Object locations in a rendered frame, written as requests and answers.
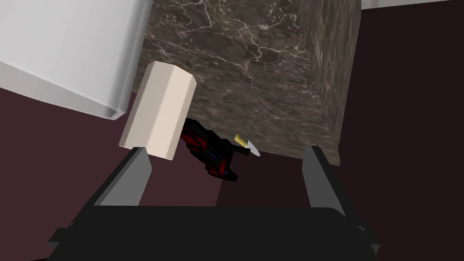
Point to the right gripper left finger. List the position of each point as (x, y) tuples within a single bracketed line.
[(125, 181)]

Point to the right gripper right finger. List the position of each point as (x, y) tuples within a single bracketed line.
[(322, 181)]

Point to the cream octagonal block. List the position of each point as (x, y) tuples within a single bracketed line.
[(159, 108)]

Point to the red and black toy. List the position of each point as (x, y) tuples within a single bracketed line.
[(208, 152)]

